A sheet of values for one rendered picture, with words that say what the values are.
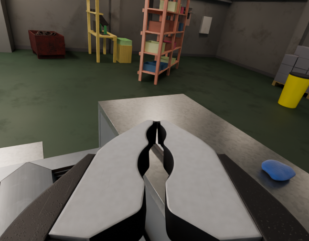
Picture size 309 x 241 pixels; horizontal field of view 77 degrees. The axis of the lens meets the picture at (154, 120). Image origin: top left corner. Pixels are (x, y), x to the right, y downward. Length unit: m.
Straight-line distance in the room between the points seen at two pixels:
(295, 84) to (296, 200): 4.62
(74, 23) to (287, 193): 7.58
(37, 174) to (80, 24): 7.12
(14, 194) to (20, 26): 7.18
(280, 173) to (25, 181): 0.98
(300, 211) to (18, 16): 7.80
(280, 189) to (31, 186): 0.92
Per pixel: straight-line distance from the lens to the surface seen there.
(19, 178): 0.99
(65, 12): 7.79
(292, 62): 7.09
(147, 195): 0.70
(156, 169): 0.69
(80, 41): 7.90
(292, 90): 5.37
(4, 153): 1.36
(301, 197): 0.84
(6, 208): 0.90
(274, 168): 0.85
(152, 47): 4.86
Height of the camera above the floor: 1.52
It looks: 29 degrees down
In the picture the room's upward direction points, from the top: 8 degrees clockwise
